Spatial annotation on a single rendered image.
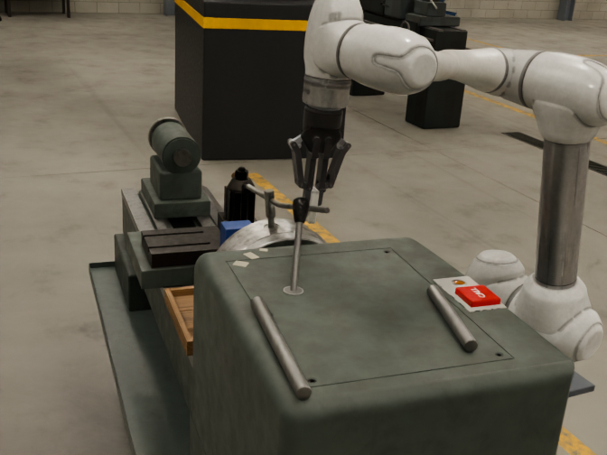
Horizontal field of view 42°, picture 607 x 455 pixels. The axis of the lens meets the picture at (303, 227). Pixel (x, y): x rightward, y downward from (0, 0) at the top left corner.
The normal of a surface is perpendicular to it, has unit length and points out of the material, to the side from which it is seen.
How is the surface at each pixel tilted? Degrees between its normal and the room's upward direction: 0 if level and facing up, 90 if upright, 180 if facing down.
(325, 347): 0
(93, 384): 0
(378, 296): 0
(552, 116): 105
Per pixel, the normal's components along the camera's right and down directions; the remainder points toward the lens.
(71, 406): 0.06, -0.93
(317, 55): -0.70, 0.30
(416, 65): 0.54, 0.36
